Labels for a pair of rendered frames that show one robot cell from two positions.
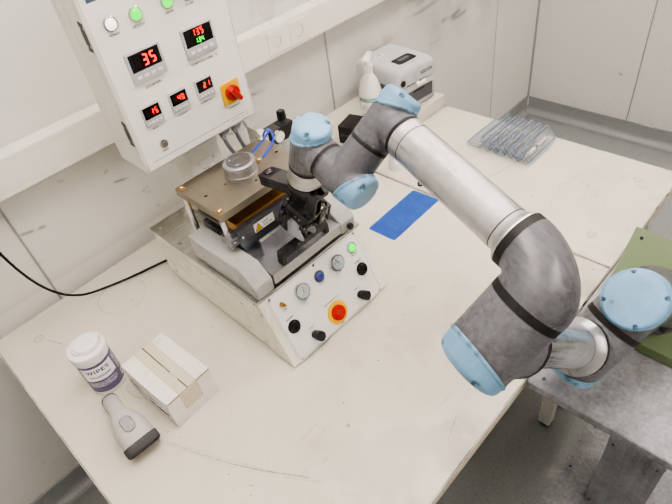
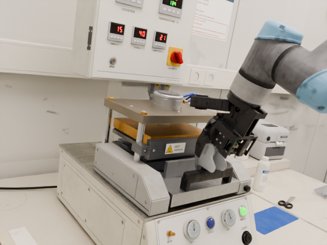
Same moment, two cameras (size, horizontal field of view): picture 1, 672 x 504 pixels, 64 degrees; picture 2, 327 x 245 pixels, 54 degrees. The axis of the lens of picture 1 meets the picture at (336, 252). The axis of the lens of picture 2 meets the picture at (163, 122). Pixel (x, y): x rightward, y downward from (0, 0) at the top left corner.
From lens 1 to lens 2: 0.66 m
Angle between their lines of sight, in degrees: 30
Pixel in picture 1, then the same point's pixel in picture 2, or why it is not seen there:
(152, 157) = (99, 65)
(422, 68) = (281, 134)
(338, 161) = (316, 53)
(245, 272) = (147, 179)
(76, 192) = (14, 102)
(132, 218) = (44, 147)
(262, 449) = not seen: outside the picture
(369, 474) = not seen: outside the picture
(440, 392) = not seen: outside the picture
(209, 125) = (150, 71)
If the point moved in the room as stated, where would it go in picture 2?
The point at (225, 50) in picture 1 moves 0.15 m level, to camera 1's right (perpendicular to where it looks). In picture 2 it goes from (184, 25) to (233, 32)
